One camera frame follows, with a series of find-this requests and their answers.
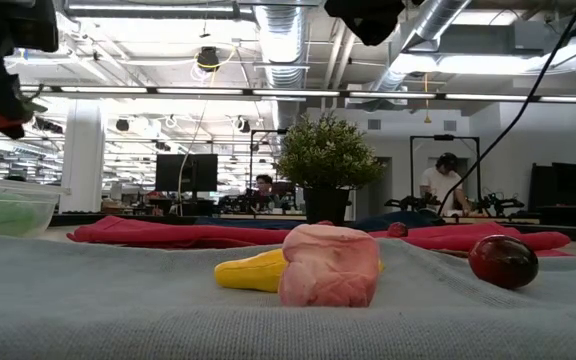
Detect pink meat chunk toy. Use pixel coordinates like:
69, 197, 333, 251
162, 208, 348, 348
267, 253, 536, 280
277, 223, 382, 309

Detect dark red glossy cherry toy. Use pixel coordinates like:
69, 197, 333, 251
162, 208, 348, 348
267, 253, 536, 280
467, 234, 540, 291

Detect yellow banana toy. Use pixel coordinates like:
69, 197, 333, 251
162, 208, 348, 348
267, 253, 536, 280
213, 248, 385, 294

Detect white pillar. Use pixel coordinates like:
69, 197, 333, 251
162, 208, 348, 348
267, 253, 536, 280
61, 99, 106, 214

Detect clear plastic container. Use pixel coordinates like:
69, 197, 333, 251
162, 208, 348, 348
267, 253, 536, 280
0, 174, 72, 239

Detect green potted plant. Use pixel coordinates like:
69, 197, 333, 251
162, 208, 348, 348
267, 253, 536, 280
272, 110, 388, 230

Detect black ceiling device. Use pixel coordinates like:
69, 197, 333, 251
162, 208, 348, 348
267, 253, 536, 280
196, 45, 221, 74

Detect person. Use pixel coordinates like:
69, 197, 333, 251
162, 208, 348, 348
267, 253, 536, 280
419, 151, 472, 217
250, 173, 282, 214

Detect black background monitor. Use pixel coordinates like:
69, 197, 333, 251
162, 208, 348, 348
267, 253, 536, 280
154, 153, 219, 194

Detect red cloth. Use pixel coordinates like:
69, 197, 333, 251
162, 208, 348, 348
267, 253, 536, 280
66, 214, 573, 259

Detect navy blue cloth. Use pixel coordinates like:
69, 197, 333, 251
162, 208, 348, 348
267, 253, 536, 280
192, 209, 447, 234

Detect black background cabinets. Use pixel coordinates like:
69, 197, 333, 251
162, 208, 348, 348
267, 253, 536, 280
530, 161, 576, 229

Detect grey cloth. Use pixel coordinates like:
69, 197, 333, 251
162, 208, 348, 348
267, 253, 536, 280
0, 233, 576, 360

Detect silver ventilation duct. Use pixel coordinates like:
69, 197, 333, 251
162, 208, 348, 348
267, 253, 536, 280
360, 0, 473, 110
251, 0, 311, 132

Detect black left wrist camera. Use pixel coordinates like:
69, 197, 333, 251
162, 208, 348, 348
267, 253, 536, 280
15, 0, 60, 53

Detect yellow hanging cord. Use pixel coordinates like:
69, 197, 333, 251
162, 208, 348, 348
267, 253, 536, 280
421, 72, 433, 125

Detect black metal stand frame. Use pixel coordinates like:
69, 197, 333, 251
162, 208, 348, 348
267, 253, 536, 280
408, 133, 483, 202
249, 128, 289, 189

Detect long black arm cable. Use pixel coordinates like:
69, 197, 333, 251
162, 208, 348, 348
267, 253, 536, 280
436, 0, 576, 202

